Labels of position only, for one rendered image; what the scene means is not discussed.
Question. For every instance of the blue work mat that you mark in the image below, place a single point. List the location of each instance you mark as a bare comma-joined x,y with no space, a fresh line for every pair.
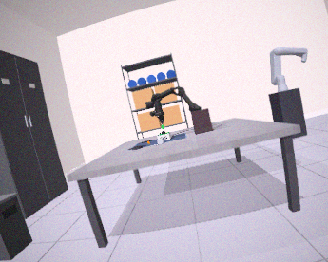
175,137

